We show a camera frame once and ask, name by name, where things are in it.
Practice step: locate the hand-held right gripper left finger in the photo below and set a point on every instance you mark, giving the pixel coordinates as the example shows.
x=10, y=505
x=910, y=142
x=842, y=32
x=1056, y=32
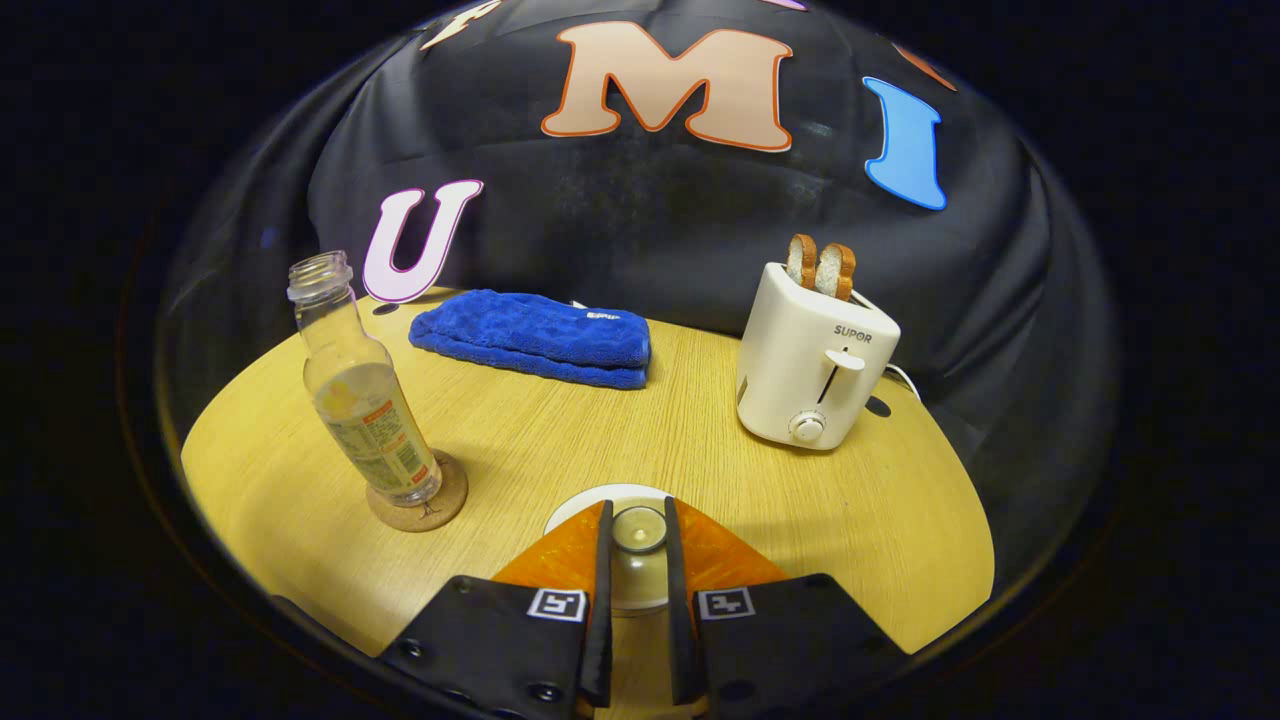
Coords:
x=603, y=600

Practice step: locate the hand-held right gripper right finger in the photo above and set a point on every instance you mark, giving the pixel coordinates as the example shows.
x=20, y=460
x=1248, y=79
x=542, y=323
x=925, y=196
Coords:
x=678, y=620

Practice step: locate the round cork coaster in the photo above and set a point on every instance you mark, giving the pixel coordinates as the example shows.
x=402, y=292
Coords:
x=440, y=510

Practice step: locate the clear plastic water bottle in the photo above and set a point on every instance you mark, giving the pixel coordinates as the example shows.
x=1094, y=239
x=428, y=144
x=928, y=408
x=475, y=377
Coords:
x=365, y=400

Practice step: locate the white toaster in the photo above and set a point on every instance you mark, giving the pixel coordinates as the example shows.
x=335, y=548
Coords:
x=790, y=370

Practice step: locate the blue folded towel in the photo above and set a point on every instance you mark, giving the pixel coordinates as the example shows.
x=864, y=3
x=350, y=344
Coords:
x=530, y=335

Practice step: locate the black backdrop cloth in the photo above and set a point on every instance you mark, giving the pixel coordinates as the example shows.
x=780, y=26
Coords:
x=640, y=230

